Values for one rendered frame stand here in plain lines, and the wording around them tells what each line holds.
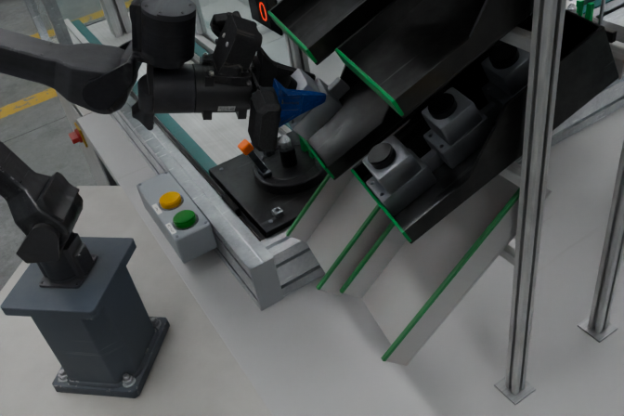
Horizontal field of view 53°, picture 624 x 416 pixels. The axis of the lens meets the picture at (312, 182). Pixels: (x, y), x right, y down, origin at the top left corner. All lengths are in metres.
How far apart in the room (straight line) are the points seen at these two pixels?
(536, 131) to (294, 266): 0.55
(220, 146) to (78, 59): 0.70
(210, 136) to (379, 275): 0.68
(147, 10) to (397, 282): 0.46
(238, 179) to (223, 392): 0.40
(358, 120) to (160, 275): 0.55
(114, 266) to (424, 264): 0.44
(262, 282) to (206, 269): 0.17
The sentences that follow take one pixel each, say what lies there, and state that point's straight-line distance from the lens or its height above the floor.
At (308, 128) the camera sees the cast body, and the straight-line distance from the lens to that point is 0.79.
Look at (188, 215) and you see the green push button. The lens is 1.14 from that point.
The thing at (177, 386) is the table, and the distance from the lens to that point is 1.04.
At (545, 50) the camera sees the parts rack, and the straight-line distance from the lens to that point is 0.61.
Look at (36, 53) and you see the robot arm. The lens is 0.76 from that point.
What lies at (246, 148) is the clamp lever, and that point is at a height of 1.07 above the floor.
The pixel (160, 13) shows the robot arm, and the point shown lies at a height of 1.43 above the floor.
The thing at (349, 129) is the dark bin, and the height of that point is 1.21.
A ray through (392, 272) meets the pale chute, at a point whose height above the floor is 1.03.
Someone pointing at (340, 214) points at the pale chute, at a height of 1.04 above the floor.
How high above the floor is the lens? 1.67
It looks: 37 degrees down
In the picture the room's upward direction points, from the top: 10 degrees counter-clockwise
